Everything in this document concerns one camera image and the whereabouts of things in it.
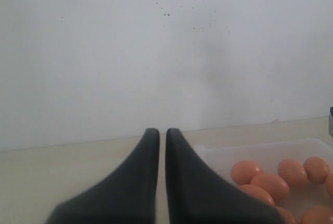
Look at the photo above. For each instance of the brown egg back left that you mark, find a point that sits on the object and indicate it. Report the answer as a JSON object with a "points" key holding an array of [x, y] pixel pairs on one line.
{"points": [[243, 171]]}

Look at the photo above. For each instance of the brown egg placed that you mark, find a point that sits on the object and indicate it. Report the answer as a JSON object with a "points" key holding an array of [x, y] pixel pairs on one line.
{"points": [[317, 215], [257, 193], [287, 216]]}

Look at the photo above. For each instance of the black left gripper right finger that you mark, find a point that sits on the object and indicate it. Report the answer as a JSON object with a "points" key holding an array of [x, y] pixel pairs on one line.
{"points": [[196, 194]]}

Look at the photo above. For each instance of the brown egg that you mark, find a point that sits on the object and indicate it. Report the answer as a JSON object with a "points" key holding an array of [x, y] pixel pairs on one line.
{"points": [[273, 184], [292, 172], [316, 169], [243, 171], [329, 185]]}

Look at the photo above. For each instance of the brown egg back right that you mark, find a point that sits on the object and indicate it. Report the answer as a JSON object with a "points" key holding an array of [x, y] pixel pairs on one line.
{"points": [[316, 169]]}

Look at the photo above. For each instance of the brown egg right upper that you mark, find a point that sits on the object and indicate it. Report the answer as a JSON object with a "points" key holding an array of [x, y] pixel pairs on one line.
{"points": [[329, 185]]}

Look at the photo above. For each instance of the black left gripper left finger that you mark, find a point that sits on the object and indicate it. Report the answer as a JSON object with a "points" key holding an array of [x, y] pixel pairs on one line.
{"points": [[127, 195]]}

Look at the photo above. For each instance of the clear plastic tray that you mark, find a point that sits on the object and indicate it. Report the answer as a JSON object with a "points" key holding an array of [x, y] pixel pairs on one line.
{"points": [[268, 155]]}

